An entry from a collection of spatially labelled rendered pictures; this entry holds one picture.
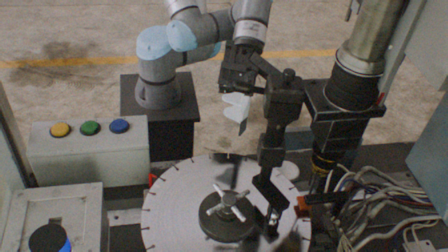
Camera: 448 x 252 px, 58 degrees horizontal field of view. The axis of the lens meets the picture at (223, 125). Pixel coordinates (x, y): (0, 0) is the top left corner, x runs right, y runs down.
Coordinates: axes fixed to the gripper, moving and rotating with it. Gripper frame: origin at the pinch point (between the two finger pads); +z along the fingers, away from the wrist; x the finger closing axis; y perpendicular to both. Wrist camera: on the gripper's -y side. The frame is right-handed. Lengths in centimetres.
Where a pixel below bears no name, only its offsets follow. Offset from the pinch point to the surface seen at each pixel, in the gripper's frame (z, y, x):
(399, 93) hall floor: -79, -96, -175
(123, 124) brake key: 1.0, 29.9, -11.1
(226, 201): 15.8, 0.8, 10.5
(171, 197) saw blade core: 16.9, 12.0, 4.7
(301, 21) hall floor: -143, -29, -218
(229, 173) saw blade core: 9.5, 1.4, -0.3
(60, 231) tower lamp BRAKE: 23.9, 20.3, 34.6
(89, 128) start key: 3.7, 37.2, -9.3
